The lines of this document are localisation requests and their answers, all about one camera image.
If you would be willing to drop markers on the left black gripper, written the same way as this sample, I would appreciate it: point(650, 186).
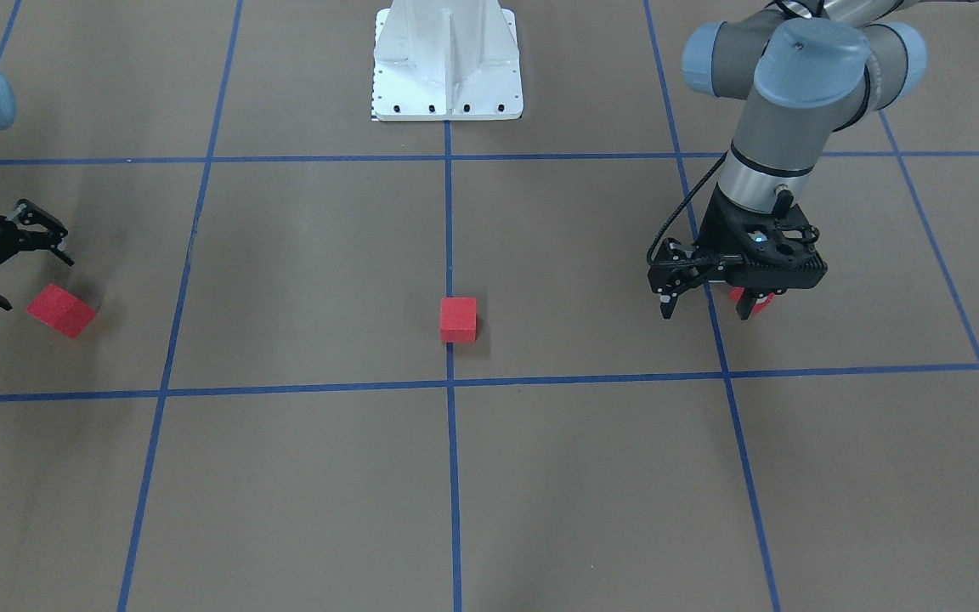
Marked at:
point(718, 229)

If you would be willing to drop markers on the red block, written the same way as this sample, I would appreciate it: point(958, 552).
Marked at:
point(458, 319)
point(753, 299)
point(61, 311)

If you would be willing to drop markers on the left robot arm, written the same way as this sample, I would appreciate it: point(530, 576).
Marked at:
point(805, 70)

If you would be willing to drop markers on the brown paper table mat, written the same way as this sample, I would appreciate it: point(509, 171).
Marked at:
point(262, 416)

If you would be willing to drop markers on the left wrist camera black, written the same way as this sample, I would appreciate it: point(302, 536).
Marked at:
point(777, 258)

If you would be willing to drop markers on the white pedestal column base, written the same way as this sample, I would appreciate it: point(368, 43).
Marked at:
point(446, 61)

